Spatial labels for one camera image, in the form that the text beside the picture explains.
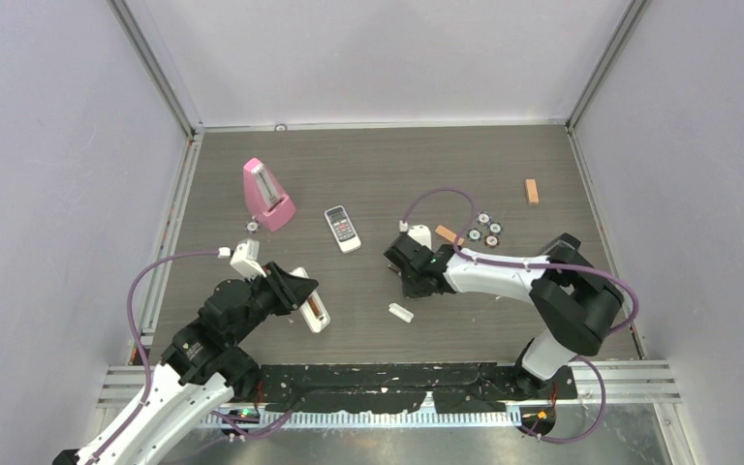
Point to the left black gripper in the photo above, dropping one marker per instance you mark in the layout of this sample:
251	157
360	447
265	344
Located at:
291	291

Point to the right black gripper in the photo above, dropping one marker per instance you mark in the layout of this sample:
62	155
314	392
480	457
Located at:
412	291

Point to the large white remote control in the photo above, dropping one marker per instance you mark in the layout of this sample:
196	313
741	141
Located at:
314	313

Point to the white battery cover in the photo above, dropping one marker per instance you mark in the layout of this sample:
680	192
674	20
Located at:
400	312

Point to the small white remote control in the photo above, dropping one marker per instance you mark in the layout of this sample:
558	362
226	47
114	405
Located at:
342	229

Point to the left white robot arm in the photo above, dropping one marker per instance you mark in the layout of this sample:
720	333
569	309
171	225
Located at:
202	368

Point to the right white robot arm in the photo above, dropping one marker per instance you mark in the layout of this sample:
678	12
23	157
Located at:
577	303

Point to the orange wooden block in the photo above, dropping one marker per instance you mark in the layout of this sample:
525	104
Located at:
449	236

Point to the pink metronome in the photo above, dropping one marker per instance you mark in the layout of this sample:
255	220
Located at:
265	198

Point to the small wooden block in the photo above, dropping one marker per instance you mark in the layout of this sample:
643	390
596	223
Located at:
532	191

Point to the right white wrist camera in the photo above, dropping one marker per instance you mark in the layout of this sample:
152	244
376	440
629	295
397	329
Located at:
413	237

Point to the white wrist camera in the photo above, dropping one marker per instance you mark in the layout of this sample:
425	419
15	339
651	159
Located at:
413	237
243	258

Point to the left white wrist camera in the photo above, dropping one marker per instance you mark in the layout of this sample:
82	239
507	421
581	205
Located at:
243	258

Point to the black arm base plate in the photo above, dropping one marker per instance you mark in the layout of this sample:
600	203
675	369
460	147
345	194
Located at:
468	387

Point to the white slotted cable duct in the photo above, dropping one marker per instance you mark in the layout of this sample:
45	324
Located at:
422	418

